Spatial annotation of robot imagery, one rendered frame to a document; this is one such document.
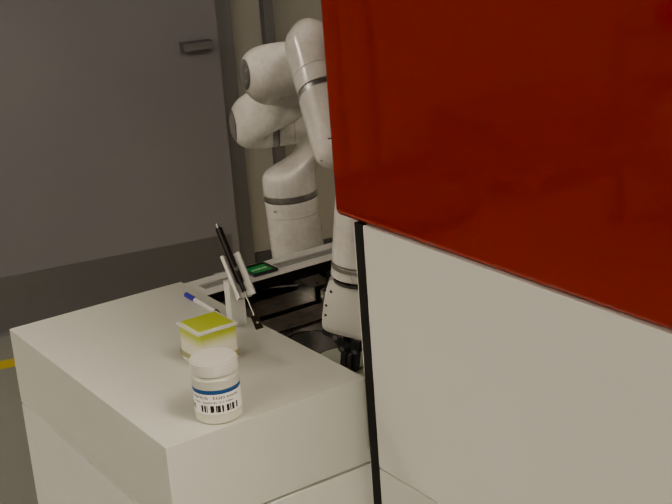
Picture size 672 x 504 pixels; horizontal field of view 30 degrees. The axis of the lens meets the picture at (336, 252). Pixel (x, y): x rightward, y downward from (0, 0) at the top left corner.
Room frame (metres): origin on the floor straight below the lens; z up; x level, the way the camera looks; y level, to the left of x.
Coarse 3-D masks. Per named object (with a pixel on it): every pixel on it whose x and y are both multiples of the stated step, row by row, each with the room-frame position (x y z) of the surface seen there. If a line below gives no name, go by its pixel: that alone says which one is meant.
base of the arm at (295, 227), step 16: (272, 208) 2.65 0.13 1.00; (288, 208) 2.63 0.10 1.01; (304, 208) 2.64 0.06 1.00; (272, 224) 2.65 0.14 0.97; (288, 224) 2.63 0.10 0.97; (304, 224) 2.64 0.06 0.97; (320, 224) 2.68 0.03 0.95; (272, 240) 2.66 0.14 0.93; (288, 240) 2.63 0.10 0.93; (304, 240) 2.63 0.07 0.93; (320, 240) 2.66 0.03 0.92; (272, 256) 2.67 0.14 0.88
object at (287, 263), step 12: (300, 252) 2.46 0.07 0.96; (312, 252) 2.45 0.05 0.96; (324, 252) 2.46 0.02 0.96; (252, 264) 2.40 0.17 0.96; (276, 264) 2.40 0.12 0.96; (288, 264) 2.40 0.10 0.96; (300, 264) 2.38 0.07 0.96; (312, 264) 2.37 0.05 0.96; (216, 276) 2.34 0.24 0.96; (264, 276) 2.32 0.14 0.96; (204, 288) 2.29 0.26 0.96; (216, 288) 2.27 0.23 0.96
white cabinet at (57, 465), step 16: (32, 416) 2.08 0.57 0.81; (32, 432) 2.10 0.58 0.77; (48, 432) 2.02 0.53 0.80; (32, 448) 2.11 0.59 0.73; (48, 448) 2.03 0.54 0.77; (64, 448) 1.96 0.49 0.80; (32, 464) 2.12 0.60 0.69; (48, 464) 2.04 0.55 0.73; (64, 464) 1.97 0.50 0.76; (80, 464) 1.90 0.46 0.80; (368, 464) 1.79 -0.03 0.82; (48, 480) 2.06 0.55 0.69; (64, 480) 1.98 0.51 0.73; (80, 480) 1.91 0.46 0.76; (96, 480) 1.85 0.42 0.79; (336, 480) 1.75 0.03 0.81; (352, 480) 1.77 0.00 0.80; (368, 480) 1.79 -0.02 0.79; (48, 496) 2.07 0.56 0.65; (64, 496) 1.99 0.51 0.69; (80, 496) 1.92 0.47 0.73; (96, 496) 1.86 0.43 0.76; (112, 496) 1.80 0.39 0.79; (128, 496) 1.74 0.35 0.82; (288, 496) 1.71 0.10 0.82; (304, 496) 1.72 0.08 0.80; (320, 496) 1.74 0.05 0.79; (336, 496) 1.75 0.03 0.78; (352, 496) 1.77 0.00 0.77; (368, 496) 1.79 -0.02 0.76
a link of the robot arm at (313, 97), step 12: (312, 84) 2.09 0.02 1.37; (324, 84) 2.09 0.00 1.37; (300, 96) 2.10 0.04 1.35; (312, 96) 2.08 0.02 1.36; (324, 96) 2.07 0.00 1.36; (312, 108) 2.07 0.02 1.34; (324, 108) 2.06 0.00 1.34; (312, 120) 2.06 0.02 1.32; (324, 120) 2.04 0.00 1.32; (312, 132) 2.05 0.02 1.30; (324, 132) 2.03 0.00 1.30; (312, 144) 2.04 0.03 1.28; (324, 144) 2.02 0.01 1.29; (324, 156) 2.02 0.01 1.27
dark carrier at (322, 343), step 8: (304, 328) 2.18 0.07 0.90; (312, 328) 2.18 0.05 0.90; (320, 328) 2.18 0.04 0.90; (288, 336) 2.15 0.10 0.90; (296, 336) 2.15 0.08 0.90; (304, 336) 2.15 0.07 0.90; (312, 336) 2.14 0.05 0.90; (320, 336) 2.14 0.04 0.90; (304, 344) 2.11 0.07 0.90; (312, 344) 2.10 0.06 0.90; (320, 344) 2.10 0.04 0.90; (328, 344) 2.10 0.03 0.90; (336, 344) 2.09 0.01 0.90; (352, 344) 2.09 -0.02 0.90; (320, 352) 2.06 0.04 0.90; (360, 368) 1.98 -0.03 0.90
